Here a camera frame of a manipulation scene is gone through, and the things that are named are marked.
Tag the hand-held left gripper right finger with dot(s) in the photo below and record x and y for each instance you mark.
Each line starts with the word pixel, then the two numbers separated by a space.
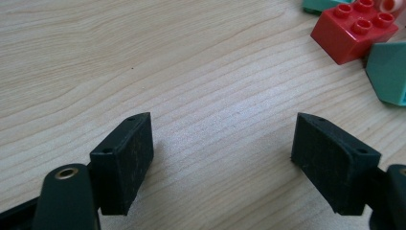
pixel 332 166

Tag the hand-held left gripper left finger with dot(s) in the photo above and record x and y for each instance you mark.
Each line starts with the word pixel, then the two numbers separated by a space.
pixel 123 166

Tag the teal sloped building block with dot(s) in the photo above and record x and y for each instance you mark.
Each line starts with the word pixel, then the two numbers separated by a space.
pixel 387 73
pixel 316 4

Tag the red square building brick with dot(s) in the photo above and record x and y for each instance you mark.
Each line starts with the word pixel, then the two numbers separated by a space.
pixel 344 41

